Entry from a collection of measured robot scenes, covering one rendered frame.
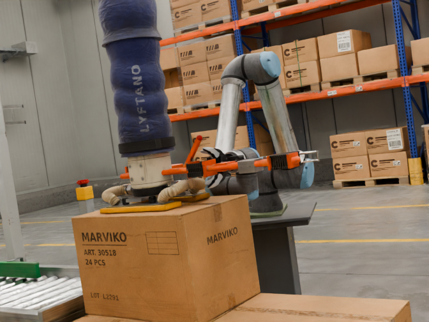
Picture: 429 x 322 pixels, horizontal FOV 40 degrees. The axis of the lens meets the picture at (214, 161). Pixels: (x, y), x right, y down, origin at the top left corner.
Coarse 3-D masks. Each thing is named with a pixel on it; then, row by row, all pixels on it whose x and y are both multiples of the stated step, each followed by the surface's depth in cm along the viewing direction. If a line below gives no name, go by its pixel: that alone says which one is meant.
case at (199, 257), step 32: (96, 224) 232; (128, 224) 221; (160, 224) 211; (192, 224) 208; (224, 224) 222; (96, 256) 234; (128, 256) 223; (160, 256) 213; (192, 256) 206; (224, 256) 221; (96, 288) 236; (128, 288) 225; (160, 288) 215; (192, 288) 206; (224, 288) 219; (256, 288) 235; (160, 320) 217; (192, 320) 208
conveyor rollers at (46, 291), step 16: (0, 288) 313; (16, 288) 310; (32, 288) 307; (48, 288) 296; (64, 288) 292; (80, 288) 288; (0, 304) 281; (16, 304) 278; (32, 304) 274; (48, 304) 271
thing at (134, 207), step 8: (152, 200) 225; (104, 208) 235; (112, 208) 232; (120, 208) 230; (128, 208) 227; (136, 208) 225; (144, 208) 223; (152, 208) 221; (160, 208) 218; (168, 208) 218
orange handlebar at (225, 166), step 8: (264, 160) 205; (296, 160) 199; (176, 168) 232; (184, 168) 225; (208, 168) 218; (216, 168) 216; (224, 168) 214; (232, 168) 213; (120, 176) 244; (128, 176) 241
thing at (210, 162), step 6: (192, 162) 225; (198, 162) 228; (204, 162) 218; (210, 162) 221; (186, 168) 221; (192, 168) 220; (198, 168) 219; (204, 168) 218; (192, 174) 220; (198, 174) 219; (204, 174) 218; (210, 174) 221
